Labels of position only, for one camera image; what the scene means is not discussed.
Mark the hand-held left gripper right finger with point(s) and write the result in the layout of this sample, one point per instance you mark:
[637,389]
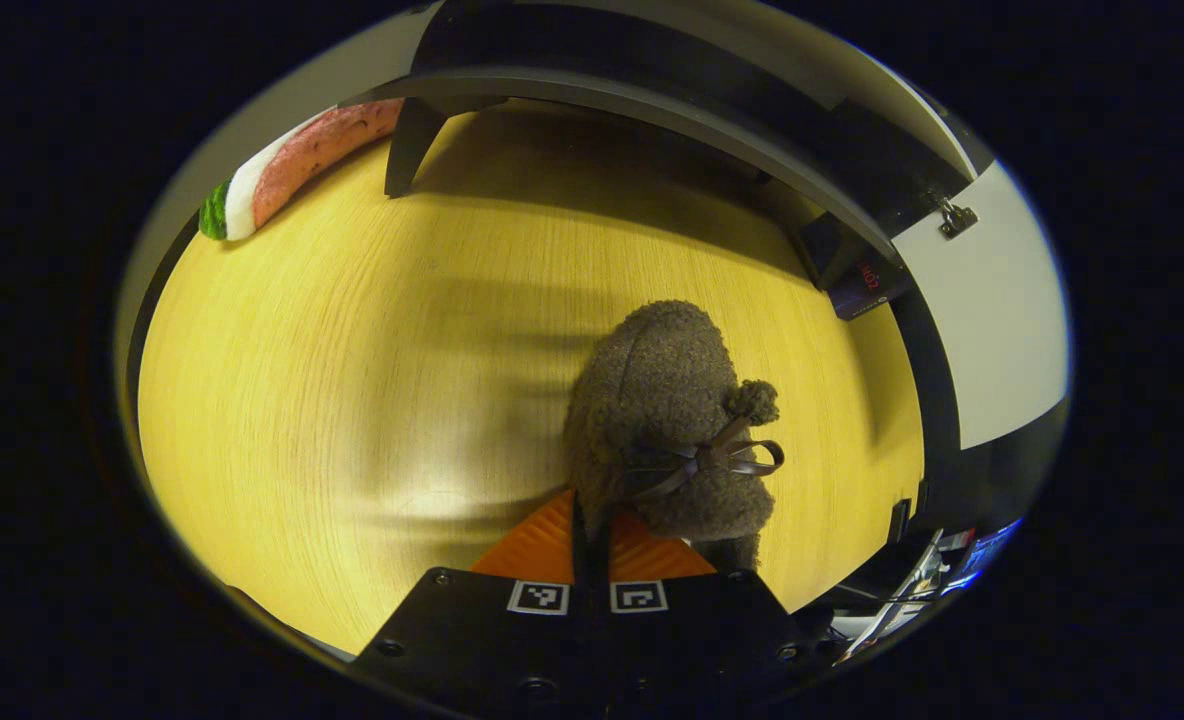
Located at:
[692,640]

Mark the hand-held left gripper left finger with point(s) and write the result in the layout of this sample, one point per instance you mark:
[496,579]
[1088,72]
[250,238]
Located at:
[492,640]

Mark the brown fuzzy shoe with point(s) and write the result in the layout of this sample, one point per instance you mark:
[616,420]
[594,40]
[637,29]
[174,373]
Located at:
[662,380]

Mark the white and grey shoe cabinet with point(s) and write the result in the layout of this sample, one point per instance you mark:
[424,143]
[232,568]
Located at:
[652,60]

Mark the metal door hinge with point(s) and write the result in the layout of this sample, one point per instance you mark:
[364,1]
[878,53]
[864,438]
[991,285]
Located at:
[955,217]

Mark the dark book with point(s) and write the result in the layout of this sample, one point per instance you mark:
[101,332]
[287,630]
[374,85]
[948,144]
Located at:
[872,285]

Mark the watermelon slice plush toy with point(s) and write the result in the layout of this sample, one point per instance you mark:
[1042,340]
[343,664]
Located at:
[302,165]

